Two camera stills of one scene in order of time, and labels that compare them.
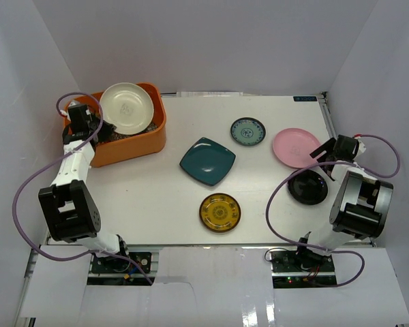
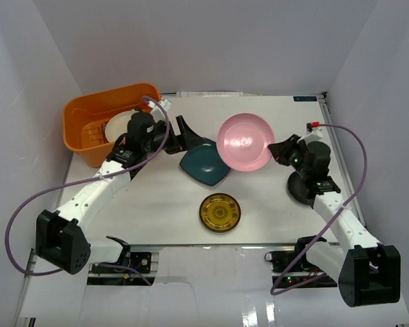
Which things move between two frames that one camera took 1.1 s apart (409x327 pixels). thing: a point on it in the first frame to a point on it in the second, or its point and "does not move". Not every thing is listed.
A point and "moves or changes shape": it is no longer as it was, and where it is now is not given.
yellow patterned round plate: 219,212 does not move
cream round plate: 129,107 moves or changes shape
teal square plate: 208,162 does not move
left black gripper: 97,130 to 172,144
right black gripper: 328,147 to 281,150
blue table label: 305,99 does not move
